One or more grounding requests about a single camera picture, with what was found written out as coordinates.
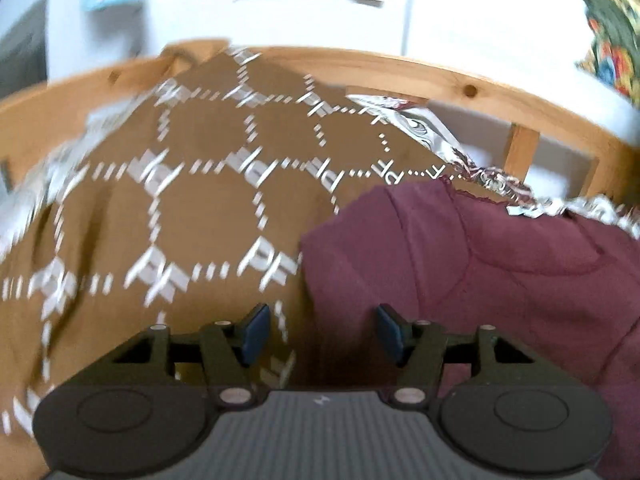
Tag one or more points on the white floral bed sheet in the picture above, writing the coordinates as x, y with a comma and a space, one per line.
425, 130

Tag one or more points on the colourful floral cloth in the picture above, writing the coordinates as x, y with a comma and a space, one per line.
610, 25

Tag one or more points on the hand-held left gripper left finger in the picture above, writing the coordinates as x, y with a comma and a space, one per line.
257, 331

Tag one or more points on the white wall conduit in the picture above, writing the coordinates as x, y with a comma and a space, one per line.
410, 5

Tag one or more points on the grey wall panel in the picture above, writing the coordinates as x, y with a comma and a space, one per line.
22, 45

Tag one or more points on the wooden bed frame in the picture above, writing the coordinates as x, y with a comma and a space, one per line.
450, 85

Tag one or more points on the maroon garment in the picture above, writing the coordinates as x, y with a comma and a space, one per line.
500, 285

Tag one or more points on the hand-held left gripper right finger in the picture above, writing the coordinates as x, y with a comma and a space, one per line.
389, 332

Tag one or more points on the brown printed blanket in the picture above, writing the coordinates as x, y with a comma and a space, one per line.
200, 210

